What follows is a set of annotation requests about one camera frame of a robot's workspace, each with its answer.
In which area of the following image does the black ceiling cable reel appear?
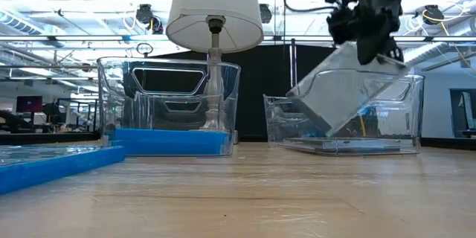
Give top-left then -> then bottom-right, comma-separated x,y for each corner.
422,4 -> 446,26

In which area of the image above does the dark red monitor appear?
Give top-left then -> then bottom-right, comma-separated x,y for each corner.
16,95 -> 43,114

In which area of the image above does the silver overhead rail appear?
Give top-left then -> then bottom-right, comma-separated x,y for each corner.
0,33 -> 476,44

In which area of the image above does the black ceiling-hung device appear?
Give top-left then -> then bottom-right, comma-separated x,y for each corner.
260,3 -> 273,24
135,3 -> 164,35

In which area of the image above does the clear plastic bin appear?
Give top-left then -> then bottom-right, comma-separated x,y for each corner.
263,68 -> 425,156
97,57 -> 242,157

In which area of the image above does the white shade table lamp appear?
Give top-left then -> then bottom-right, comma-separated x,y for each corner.
165,0 -> 265,132

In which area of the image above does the grey curtain support post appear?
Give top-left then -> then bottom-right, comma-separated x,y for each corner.
289,38 -> 299,96

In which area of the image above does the yellow hanging cable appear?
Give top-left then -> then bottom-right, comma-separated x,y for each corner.
356,113 -> 368,138

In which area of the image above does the black curtain partition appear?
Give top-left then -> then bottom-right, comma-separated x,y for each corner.
122,43 -> 338,143

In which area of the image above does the round ring on stand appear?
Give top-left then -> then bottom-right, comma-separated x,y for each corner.
135,42 -> 154,59

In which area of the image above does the blue cloth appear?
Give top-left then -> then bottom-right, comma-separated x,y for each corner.
115,129 -> 232,145

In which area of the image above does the blue plastic case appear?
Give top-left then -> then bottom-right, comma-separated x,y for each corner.
110,139 -> 228,156
0,144 -> 126,196

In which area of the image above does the black metal rack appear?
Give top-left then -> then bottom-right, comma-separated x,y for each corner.
42,97 -> 102,135

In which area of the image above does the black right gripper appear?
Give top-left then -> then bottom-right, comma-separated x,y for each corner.
326,0 -> 405,66

